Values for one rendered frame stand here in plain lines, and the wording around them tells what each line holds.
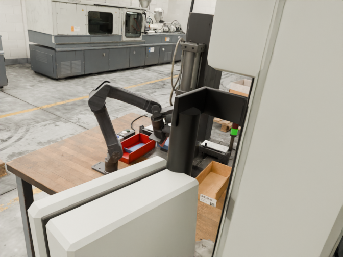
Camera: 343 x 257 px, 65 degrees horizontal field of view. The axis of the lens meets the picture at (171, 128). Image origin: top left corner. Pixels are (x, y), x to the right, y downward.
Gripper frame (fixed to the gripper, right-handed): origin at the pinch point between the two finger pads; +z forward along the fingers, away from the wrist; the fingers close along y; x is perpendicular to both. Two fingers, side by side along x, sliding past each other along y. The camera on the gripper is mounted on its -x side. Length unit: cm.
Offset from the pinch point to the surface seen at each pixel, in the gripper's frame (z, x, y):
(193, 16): -46, 4, 47
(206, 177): 11.2, -25.2, -0.7
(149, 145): 10.2, 12.1, 3.5
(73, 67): 209, 424, 253
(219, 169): 10.7, -29.2, 6.4
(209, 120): 13.5, -8.1, 39.2
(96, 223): -81, -45, -65
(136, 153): 5.4, 12.1, -7.4
